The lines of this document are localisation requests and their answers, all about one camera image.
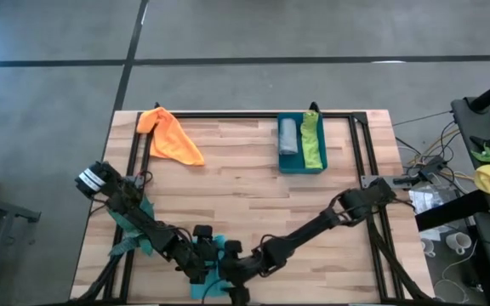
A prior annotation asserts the grey microfiber towel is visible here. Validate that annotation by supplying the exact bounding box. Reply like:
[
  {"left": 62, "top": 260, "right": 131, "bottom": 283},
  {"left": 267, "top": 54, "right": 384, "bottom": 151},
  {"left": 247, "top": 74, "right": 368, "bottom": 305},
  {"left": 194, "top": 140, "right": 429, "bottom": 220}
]
[{"left": 277, "top": 117, "right": 299, "bottom": 156}]

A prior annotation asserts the black power strip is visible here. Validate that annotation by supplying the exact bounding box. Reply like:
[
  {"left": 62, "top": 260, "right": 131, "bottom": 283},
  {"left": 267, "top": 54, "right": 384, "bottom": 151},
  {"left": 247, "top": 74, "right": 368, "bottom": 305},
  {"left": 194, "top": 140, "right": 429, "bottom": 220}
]
[{"left": 414, "top": 155, "right": 448, "bottom": 176}]

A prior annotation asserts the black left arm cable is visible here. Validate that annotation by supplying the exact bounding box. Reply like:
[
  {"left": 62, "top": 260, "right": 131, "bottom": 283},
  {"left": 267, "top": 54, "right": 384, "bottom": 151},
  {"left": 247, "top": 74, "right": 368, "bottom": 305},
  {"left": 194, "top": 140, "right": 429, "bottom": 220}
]
[{"left": 155, "top": 224, "right": 195, "bottom": 243}]

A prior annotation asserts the black floor cable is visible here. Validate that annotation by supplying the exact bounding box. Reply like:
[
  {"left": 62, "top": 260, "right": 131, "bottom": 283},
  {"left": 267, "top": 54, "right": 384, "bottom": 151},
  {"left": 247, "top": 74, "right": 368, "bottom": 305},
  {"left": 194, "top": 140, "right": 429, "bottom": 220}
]
[{"left": 438, "top": 121, "right": 463, "bottom": 171}]

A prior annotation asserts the thin grey cable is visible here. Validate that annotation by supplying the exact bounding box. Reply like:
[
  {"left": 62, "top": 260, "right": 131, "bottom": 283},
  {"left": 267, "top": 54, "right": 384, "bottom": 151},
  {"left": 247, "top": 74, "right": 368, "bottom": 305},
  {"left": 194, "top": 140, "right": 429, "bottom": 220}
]
[{"left": 391, "top": 110, "right": 453, "bottom": 128}]

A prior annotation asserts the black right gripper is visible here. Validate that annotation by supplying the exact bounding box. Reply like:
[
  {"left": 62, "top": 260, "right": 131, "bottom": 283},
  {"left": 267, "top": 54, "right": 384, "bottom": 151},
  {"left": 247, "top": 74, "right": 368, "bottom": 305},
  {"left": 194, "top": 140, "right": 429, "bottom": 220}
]
[{"left": 219, "top": 253, "right": 271, "bottom": 305}]

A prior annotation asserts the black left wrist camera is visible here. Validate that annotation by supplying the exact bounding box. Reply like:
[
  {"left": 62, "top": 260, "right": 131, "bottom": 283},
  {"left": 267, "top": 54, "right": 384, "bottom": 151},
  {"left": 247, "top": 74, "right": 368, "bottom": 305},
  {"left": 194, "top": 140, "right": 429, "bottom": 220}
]
[{"left": 192, "top": 224, "right": 214, "bottom": 240}]

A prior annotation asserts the clear plastic bag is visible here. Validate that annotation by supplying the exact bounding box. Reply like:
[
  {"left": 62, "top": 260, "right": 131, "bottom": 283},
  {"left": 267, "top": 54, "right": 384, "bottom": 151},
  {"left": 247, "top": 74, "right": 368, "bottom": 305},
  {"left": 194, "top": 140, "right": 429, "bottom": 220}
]
[{"left": 409, "top": 186, "right": 453, "bottom": 215}]

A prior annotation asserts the grey metal stand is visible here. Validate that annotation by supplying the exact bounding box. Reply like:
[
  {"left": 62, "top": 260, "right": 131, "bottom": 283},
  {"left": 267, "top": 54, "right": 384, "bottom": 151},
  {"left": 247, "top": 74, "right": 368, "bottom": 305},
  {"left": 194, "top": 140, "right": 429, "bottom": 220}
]
[{"left": 0, "top": 190, "right": 42, "bottom": 306}]

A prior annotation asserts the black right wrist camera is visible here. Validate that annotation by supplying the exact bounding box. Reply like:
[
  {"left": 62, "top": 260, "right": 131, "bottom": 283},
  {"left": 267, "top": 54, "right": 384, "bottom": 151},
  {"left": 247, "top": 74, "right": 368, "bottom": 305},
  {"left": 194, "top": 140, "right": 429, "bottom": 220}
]
[{"left": 223, "top": 240, "right": 243, "bottom": 255}]

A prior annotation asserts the black aluminium table frame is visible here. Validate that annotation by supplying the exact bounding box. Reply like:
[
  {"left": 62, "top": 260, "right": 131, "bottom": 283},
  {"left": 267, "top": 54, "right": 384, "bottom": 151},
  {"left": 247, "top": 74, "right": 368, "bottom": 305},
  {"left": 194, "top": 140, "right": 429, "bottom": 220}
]
[{"left": 69, "top": 101, "right": 436, "bottom": 306}]

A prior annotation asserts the lime green microfiber towel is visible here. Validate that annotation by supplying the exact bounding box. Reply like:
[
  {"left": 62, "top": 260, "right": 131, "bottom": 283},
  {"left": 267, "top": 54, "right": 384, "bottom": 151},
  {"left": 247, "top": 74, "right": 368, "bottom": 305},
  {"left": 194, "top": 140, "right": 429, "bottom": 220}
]
[{"left": 299, "top": 110, "right": 325, "bottom": 170}]

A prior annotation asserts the green artificial plant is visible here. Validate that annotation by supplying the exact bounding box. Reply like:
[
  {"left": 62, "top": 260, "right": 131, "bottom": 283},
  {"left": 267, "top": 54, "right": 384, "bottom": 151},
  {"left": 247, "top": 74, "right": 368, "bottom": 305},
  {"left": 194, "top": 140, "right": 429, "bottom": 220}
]
[{"left": 107, "top": 195, "right": 157, "bottom": 257}]

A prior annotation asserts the turquoise microfiber towel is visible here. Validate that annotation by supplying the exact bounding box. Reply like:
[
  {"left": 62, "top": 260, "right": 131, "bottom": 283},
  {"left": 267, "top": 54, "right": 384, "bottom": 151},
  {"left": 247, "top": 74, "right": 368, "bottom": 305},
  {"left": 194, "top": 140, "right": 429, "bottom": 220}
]
[{"left": 190, "top": 235, "right": 234, "bottom": 300}]

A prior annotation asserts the teal plastic basket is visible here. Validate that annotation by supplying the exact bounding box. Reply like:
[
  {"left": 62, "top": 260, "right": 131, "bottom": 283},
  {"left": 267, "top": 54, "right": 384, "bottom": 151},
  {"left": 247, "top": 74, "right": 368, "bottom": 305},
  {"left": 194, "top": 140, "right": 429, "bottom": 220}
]
[{"left": 276, "top": 111, "right": 329, "bottom": 174}]

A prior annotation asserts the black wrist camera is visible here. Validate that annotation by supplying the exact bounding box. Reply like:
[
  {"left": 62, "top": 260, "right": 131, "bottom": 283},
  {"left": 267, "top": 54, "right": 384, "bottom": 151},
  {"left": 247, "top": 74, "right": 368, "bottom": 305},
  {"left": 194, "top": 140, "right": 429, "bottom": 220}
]
[
  {"left": 192, "top": 224, "right": 214, "bottom": 240},
  {"left": 223, "top": 240, "right": 243, "bottom": 255}
]

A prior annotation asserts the black desk crossbar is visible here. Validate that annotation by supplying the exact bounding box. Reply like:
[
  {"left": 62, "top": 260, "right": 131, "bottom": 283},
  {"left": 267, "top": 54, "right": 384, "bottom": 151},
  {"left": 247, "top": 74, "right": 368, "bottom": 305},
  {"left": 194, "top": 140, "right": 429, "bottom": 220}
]
[{"left": 414, "top": 189, "right": 490, "bottom": 231}]

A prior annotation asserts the dark grey side table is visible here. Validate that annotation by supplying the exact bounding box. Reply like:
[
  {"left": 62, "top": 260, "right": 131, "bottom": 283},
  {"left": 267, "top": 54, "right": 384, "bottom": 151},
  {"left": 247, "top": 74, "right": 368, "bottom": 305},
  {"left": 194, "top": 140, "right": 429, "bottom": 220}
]
[{"left": 451, "top": 96, "right": 490, "bottom": 306}]

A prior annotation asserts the white mug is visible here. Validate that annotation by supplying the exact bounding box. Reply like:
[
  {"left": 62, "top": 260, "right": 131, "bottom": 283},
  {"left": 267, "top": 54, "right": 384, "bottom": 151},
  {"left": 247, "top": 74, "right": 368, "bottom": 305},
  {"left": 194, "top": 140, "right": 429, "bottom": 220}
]
[
  {"left": 420, "top": 236, "right": 438, "bottom": 258},
  {"left": 445, "top": 231, "right": 473, "bottom": 255}
]

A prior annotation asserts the orange microfiber towel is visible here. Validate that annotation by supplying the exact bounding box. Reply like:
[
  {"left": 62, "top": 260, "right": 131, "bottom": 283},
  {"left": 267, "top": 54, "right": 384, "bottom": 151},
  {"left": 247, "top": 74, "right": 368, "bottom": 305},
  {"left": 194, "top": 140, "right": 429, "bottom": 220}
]
[{"left": 136, "top": 106, "right": 206, "bottom": 167}]

